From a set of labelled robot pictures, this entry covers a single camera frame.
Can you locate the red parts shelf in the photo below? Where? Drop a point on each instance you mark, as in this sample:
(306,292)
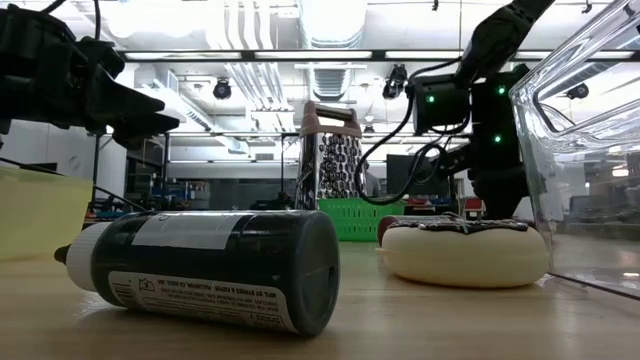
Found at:
(470,207)

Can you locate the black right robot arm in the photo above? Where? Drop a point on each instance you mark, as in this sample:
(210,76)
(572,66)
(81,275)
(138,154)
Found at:
(500,165)

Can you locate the silver ventilation duct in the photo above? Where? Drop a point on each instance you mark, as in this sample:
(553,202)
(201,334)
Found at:
(332,30)

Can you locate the black food colouring bottle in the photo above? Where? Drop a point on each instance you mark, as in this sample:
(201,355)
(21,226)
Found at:
(225,260)

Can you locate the black computer monitor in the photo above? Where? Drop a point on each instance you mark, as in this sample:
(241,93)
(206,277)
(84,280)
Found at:
(400,175)

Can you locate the clear plastic container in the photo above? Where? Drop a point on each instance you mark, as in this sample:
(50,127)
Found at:
(575,150)

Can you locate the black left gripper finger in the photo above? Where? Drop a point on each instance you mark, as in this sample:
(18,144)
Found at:
(125,102)
(145,131)

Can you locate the yellow plastic bin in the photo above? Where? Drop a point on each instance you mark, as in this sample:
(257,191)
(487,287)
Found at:
(40,220)

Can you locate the green plastic basket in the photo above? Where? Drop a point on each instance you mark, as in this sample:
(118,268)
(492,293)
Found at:
(355,220)

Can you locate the person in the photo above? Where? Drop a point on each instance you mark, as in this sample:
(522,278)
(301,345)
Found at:
(372,185)

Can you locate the black overhead rig bar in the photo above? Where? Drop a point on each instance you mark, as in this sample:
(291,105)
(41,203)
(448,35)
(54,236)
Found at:
(380,55)

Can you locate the chocolate frosted toy donut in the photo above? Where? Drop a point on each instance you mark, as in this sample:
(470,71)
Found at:
(460,260)

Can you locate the black ceiling spotlight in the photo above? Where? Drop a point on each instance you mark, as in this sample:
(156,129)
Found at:
(222,90)
(395,80)
(578,91)

